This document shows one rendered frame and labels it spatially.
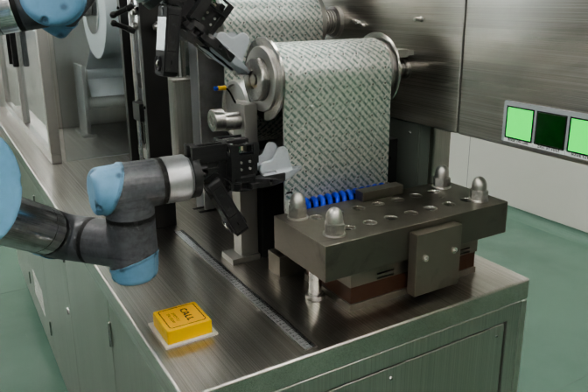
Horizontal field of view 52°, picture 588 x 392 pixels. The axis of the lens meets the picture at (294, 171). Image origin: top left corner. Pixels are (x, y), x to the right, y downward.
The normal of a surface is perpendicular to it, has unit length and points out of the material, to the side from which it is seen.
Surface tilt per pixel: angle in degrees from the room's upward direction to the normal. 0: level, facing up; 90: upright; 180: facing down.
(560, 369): 0
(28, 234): 111
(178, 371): 0
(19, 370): 0
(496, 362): 90
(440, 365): 90
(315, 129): 90
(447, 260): 90
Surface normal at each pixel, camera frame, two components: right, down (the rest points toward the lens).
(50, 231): 0.94, 0.15
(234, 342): 0.00, -0.96
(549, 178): -0.86, 0.15
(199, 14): 0.51, 0.23
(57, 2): 0.27, 0.26
